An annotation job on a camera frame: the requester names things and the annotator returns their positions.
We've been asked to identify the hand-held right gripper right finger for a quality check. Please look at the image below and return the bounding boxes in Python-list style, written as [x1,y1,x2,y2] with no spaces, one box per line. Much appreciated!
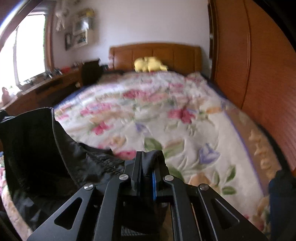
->
[151,151,269,241]

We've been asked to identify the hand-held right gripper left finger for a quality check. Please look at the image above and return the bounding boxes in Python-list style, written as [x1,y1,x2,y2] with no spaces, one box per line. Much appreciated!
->
[27,151,142,241]

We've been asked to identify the black jacket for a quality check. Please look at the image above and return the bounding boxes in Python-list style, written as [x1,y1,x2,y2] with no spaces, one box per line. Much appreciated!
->
[0,107,170,234]

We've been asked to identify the floral blanket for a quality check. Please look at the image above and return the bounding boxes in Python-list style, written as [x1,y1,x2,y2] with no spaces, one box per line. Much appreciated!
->
[0,71,284,241]

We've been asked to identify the yellow plush toy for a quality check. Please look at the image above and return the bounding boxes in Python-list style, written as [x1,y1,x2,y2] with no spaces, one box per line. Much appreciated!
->
[134,56,169,72]

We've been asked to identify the wooden chair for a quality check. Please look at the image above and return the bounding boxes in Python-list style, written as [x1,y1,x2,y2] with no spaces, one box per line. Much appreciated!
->
[80,59,110,88]

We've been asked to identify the wooden desk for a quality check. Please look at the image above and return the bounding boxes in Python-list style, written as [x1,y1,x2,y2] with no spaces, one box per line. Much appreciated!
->
[2,69,82,116]

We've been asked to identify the wooden headboard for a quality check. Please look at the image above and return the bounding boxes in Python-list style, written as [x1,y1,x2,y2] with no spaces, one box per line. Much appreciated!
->
[109,43,203,75]

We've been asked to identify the dark blue cloth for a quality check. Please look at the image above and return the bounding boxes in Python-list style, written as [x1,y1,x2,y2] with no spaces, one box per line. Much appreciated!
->
[268,170,296,241]

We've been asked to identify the black gadget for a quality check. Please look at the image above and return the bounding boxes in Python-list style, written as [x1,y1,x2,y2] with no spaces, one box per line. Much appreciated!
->
[46,68,63,77]

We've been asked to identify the pink bottle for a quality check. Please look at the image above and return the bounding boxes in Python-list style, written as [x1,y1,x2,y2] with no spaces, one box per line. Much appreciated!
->
[1,87,11,105]

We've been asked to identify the wooden wardrobe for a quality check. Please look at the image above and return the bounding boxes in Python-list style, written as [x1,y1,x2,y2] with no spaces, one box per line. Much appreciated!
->
[208,0,296,168]

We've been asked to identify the window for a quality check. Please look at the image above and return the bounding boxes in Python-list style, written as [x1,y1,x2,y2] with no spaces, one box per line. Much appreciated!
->
[0,13,53,91]

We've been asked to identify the white wall shelf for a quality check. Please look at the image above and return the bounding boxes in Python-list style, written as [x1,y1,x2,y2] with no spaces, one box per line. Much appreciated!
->
[65,8,96,51]

